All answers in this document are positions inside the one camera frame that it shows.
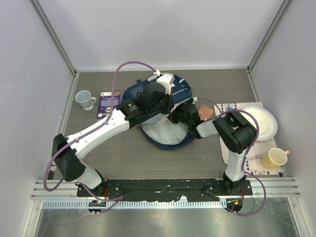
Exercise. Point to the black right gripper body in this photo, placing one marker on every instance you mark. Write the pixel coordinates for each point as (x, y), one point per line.
(177, 115)

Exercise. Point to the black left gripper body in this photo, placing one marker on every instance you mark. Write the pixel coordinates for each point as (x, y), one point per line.
(163, 107)

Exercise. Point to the navy blue student backpack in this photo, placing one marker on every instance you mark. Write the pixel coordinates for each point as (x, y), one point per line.
(163, 133)

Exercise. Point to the purple paperback book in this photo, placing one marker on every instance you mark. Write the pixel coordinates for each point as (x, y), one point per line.
(105, 102)

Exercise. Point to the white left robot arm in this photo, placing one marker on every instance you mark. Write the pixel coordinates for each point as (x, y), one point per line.
(67, 152)

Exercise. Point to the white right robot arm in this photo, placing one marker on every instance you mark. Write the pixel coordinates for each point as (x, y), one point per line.
(238, 129)

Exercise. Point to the tan leather wallet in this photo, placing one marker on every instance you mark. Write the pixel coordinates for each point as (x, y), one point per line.
(205, 112)

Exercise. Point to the light blue cup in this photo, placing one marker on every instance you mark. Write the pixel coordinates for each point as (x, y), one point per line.
(85, 100)

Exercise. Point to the white paper plate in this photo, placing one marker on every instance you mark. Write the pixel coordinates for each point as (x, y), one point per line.
(266, 121)

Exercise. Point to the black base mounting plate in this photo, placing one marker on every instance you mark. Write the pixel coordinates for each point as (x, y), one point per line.
(167, 190)

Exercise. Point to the yellow cup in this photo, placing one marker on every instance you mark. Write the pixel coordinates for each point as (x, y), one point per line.
(274, 158)

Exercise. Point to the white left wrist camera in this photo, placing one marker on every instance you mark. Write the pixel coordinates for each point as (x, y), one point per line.
(165, 79)

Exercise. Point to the perforated metal rail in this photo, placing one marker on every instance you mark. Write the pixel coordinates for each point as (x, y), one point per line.
(94, 204)

